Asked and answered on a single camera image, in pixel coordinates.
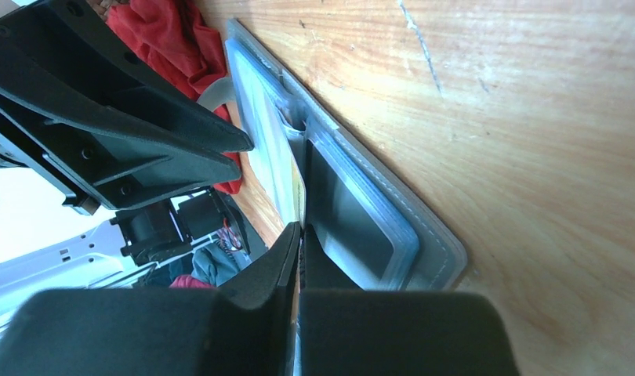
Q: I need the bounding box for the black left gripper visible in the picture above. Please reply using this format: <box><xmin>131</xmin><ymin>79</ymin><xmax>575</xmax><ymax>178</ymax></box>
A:
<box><xmin>0</xmin><ymin>1</ymin><xmax>253</xmax><ymax>211</ymax></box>

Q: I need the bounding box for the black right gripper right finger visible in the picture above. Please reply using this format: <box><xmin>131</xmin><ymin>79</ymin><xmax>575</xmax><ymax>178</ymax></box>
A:
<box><xmin>299</xmin><ymin>228</ymin><xmax>519</xmax><ymax>375</ymax></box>

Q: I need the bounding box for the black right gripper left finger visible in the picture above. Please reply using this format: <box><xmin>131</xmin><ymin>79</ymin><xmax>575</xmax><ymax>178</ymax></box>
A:
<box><xmin>0</xmin><ymin>222</ymin><xmax>301</xmax><ymax>375</ymax></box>

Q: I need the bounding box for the grey card holder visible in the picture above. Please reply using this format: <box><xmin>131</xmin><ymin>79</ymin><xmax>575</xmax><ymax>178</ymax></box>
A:
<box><xmin>225</xmin><ymin>19</ymin><xmax>468</xmax><ymax>291</ymax></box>

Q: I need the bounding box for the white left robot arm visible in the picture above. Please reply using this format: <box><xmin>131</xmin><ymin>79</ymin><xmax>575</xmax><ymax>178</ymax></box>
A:
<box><xmin>0</xmin><ymin>1</ymin><xmax>252</xmax><ymax>334</ymax></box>

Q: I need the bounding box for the dark grey credit card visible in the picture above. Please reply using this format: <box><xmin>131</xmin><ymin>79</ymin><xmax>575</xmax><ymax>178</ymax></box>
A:
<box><xmin>307</xmin><ymin>139</ymin><xmax>402</xmax><ymax>290</ymax></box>

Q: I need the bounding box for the red cloth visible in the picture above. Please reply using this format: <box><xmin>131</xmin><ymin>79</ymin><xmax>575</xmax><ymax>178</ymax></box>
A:
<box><xmin>105</xmin><ymin>0</ymin><xmax>244</xmax><ymax>196</ymax></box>

